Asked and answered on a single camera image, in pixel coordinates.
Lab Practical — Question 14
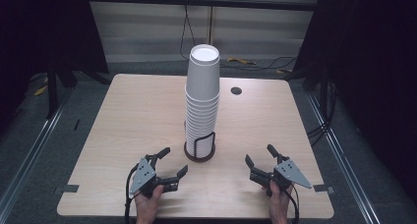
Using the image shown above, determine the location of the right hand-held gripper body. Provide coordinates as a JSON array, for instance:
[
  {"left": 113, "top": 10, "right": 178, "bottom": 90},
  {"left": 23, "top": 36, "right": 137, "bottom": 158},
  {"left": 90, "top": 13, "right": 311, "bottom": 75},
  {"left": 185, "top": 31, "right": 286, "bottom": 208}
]
[{"left": 249, "top": 157, "right": 313, "bottom": 197}]

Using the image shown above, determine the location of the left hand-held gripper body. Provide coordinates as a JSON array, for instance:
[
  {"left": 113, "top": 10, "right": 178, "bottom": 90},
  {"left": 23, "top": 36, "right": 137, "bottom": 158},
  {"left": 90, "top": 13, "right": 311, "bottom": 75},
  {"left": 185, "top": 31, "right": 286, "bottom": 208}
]
[{"left": 129, "top": 154, "right": 180, "bottom": 198}]

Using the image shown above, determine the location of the black wire cup holder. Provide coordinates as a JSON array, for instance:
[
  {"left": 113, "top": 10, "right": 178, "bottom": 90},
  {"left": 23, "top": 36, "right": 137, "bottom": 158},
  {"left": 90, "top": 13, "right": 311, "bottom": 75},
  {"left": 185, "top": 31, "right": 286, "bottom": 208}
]
[{"left": 183, "top": 120, "right": 217, "bottom": 163}]

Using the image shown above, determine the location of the stack of white paper cups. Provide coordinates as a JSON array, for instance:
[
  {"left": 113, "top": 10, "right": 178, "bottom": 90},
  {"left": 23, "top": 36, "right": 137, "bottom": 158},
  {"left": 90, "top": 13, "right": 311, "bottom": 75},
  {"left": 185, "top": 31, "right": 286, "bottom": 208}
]
[{"left": 184, "top": 91, "right": 220, "bottom": 159}]

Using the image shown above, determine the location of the person's left hand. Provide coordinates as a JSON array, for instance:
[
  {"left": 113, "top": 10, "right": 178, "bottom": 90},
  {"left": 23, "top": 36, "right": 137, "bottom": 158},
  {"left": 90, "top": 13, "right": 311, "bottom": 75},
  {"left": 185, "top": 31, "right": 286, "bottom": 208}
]
[{"left": 133, "top": 184, "right": 165, "bottom": 217}]

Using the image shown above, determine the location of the person's right hand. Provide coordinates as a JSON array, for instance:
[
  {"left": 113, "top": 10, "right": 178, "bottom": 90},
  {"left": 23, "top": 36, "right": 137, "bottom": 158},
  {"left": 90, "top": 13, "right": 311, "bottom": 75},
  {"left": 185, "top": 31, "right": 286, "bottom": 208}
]
[{"left": 262, "top": 180, "right": 294, "bottom": 217}]

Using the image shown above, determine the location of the grey tape piece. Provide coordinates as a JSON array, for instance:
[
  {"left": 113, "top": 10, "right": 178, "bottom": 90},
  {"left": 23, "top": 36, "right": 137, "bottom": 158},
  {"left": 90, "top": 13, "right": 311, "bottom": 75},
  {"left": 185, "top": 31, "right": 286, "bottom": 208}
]
[
  {"left": 53, "top": 184, "right": 80, "bottom": 196},
  {"left": 312, "top": 183, "right": 335, "bottom": 196}
]

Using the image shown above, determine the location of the black metal stand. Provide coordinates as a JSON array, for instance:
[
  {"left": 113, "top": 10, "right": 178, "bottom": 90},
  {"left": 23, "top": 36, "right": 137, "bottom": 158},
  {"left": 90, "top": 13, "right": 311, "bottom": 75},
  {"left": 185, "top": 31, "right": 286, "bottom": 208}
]
[
  {"left": 44, "top": 58, "right": 79, "bottom": 120},
  {"left": 318, "top": 66, "right": 331, "bottom": 129}
]

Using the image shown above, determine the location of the dark curtain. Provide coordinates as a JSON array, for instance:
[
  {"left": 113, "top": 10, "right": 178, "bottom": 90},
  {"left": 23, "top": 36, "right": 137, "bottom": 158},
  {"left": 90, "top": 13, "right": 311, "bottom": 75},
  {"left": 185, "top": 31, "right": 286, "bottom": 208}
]
[
  {"left": 292, "top": 0, "right": 417, "bottom": 203},
  {"left": 0, "top": 0, "right": 110, "bottom": 134}
]

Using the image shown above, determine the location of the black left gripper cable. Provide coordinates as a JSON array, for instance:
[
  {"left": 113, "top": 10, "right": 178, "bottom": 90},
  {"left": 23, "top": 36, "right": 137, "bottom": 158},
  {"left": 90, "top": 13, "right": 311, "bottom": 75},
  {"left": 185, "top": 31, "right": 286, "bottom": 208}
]
[{"left": 124, "top": 164, "right": 141, "bottom": 224}]

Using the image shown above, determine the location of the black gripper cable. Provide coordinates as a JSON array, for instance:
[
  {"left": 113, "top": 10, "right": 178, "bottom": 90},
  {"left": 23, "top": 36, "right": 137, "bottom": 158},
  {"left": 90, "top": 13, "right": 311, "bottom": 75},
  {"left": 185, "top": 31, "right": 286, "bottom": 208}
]
[
  {"left": 283, "top": 184, "right": 300, "bottom": 224},
  {"left": 124, "top": 164, "right": 141, "bottom": 224}
]

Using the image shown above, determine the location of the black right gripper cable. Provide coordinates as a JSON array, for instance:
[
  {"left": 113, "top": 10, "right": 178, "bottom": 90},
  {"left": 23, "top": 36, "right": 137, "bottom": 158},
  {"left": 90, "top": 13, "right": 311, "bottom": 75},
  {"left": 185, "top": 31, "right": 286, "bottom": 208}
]
[{"left": 283, "top": 184, "right": 300, "bottom": 224}]

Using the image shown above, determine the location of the bundle of black cables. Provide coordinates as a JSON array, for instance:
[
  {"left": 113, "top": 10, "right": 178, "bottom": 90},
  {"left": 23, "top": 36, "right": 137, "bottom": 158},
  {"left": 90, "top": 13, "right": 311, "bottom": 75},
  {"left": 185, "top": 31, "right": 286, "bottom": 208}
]
[{"left": 306, "top": 82, "right": 339, "bottom": 147}]

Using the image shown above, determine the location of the metal floor rail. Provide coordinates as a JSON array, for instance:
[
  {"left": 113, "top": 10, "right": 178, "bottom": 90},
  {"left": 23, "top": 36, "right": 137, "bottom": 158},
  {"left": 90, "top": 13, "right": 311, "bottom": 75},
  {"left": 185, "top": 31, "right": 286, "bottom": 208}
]
[
  {"left": 305, "top": 91, "right": 382, "bottom": 224},
  {"left": 0, "top": 85, "right": 73, "bottom": 216}
]

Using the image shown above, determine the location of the black floor cable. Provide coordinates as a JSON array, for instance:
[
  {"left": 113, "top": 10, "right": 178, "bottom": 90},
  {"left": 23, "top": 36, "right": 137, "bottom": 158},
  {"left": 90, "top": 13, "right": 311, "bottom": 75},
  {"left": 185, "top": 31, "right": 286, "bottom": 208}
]
[{"left": 218, "top": 55, "right": 298, "bottom": 72}]

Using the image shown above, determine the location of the thin black hanging cable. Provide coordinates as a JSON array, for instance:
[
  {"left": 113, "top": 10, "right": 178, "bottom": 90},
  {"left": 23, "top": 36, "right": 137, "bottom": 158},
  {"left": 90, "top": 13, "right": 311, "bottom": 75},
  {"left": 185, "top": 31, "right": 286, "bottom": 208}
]
[{"left": 179, "top": 0, "right": 199, "bottom": 60}]

